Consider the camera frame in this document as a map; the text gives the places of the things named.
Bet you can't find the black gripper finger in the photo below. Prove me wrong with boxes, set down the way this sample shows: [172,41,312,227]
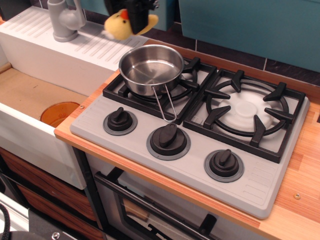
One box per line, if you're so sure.
[104,0,125,16]
[126,0,159,35]

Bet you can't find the yellow stuffed duck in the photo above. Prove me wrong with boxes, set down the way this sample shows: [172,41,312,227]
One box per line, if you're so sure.
[101,8,159,41]

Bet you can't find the stainless steel pan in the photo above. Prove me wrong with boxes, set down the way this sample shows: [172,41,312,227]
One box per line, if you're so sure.
[118,44,185,123]

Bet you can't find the black left stove knob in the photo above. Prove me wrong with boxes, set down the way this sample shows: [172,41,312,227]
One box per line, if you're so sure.
[102,107,138,136]

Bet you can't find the black stove knob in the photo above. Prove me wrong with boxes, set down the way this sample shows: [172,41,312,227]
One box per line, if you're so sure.
[204,149,245,183]
[102,107,138,136]
[146,123,191,161]

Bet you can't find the black middle stove knob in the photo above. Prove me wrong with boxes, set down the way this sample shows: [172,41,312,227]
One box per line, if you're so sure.
[146,123,191,161]

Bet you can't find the grey toy stove top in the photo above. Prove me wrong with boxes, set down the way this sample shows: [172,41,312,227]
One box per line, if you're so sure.
[70,93,294,219]

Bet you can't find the black right stove knob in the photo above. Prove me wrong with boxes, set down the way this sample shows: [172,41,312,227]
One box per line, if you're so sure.
[204,149,245,183]

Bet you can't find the grey toy faucet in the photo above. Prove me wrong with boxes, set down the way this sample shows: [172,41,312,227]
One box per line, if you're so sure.
[47,0,86,43]

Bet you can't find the white toy sink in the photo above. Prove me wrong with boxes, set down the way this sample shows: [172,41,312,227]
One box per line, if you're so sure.
[0,6,147,190]

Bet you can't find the black left burner grate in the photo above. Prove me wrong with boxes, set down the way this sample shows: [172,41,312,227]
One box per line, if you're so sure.
[102,57,217,125]

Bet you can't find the black burner grate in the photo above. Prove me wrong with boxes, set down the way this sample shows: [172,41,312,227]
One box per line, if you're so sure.
[183,69,310,163]
[102,57,217,125]

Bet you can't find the orange plastic plate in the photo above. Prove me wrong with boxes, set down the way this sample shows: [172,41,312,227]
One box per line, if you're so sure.
[40,101,80,128]

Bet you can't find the black right burner grate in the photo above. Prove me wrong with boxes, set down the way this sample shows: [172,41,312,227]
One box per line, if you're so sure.
[183,69,310,163]

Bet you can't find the toy oven door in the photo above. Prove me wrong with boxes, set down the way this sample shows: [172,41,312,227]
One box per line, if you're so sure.
[93,167,256,240]

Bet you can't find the wooden drawer unit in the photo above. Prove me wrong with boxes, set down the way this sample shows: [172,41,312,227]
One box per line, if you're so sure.
[0,148,106,240]

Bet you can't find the black braided cable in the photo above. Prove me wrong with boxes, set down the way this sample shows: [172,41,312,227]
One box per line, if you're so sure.
[0,203,12,240]

